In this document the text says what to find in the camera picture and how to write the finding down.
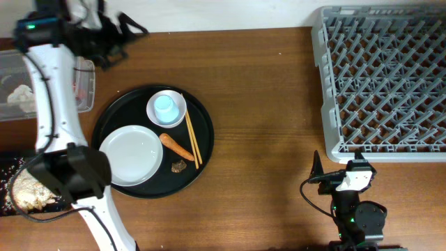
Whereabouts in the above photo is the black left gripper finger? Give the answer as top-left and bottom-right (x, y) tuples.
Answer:
(93, 47), (128, 71)
(118, 13), (149, 37)

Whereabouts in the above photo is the white bowl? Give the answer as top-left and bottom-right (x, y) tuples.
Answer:
(146, 90), (182, 128)

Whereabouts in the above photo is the white tissue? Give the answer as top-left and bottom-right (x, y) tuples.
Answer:
(7, 84), (36, 113)

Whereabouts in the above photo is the red snack wrapper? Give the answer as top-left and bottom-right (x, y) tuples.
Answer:
(72, 82), (86, 107)

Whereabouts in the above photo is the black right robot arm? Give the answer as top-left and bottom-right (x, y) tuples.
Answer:
(303, 151), (407, 251)

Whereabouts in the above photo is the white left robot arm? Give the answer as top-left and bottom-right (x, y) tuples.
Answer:
(14, 1), (148, 250)

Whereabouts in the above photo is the grey dishwasher rack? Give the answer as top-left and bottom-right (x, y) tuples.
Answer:
(311, 5), (445, 163)

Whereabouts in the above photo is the clear plastic waste bin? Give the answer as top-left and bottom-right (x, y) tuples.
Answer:
(1, 50), (95, 121)

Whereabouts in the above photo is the black food waste bin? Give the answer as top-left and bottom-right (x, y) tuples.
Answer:
(1, 155), (68, 217)

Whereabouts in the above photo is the pile of rice waste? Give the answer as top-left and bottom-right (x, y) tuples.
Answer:
(13, 170), (57, 213)

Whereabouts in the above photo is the light blue cup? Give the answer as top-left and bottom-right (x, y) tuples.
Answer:
(154, 95), (179, 123)

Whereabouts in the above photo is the round black tray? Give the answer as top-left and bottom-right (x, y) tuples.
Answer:
(91, 84), (214, 199)

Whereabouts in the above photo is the orange carrot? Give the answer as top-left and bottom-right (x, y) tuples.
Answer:
(159, 133), (195, 161)

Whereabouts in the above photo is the large white plate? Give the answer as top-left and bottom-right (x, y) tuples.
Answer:
(100, 125), (163, 187)

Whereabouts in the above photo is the wooden chopstick left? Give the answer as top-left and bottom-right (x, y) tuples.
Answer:
(185, 110), (199, 170)

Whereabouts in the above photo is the brown food scrap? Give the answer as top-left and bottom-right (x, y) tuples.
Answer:
(171, 160), (187, 173)

